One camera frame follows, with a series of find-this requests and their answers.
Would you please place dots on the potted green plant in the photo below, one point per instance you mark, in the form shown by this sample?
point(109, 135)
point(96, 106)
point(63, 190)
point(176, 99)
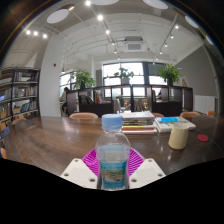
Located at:
point(124, 73)
point(82, 78)
point(169, 73)

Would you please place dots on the ceiling air conditioner unit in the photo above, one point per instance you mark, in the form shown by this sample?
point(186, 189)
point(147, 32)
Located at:
point(134, 44)

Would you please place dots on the thick grey-white book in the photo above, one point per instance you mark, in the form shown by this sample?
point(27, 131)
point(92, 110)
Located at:
point(137, 118)

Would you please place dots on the red wall fire alarm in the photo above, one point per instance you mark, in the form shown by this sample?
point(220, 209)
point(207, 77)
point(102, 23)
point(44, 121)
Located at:
point(54, 65)

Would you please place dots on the cream ceramic cup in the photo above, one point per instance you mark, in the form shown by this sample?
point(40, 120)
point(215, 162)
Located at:
point(178, 136)

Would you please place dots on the flat round red coaster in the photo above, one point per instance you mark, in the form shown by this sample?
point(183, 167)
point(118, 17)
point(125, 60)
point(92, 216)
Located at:
point(202, 138)

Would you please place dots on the red-edged white book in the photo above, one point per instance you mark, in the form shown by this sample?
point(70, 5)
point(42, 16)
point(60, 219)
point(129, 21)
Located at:
point(139, 131)

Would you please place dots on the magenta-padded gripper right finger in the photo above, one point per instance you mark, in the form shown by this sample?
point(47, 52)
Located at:
point(148, 172)

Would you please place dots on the person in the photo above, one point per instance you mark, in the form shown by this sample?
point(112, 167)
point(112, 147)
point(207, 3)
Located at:
point(64, 96)

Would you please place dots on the ceiling spot lights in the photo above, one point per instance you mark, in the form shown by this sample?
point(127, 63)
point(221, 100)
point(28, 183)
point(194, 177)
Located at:
point(100, 17)

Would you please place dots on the large glass window wall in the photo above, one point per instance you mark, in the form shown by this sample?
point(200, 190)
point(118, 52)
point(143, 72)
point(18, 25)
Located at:
point(111, 70)

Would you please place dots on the clear blue-capped water bottle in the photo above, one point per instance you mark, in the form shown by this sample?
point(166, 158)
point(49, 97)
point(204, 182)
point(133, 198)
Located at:
point(112, 160)

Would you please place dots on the white wall radiator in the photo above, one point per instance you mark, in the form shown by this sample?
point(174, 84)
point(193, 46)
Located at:
point(204, 104)

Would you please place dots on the low dark shelf unit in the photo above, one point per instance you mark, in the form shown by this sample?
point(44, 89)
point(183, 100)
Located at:
point(96, 108)

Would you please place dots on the yellow-spined book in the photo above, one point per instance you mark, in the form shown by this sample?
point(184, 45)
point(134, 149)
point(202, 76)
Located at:
point(138, 127)

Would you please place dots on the round white ceiling panels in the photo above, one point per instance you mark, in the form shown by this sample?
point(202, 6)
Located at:
point(57, 15)

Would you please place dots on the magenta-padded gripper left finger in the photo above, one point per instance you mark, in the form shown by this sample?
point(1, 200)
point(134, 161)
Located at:
point(78, 173)

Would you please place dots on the tall dark bookshelf unit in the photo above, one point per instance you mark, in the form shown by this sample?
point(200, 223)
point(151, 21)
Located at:
point(20, 93)

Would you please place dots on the blue-covered book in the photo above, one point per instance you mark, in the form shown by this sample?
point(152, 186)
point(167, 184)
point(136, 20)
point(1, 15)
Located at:
point(166, 119)

